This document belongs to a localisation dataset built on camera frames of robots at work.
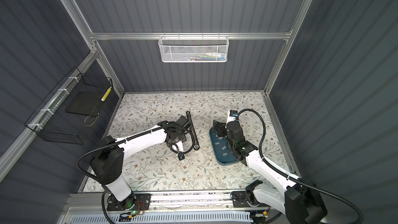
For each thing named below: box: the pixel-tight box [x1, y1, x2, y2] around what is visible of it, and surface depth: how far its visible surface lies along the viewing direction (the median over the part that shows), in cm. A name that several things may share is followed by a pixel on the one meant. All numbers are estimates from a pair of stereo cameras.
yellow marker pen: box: [100, 86, 112, 102], surface depth 83 cm
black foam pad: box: [65, 91, 102, 117], surface depth 77 cm
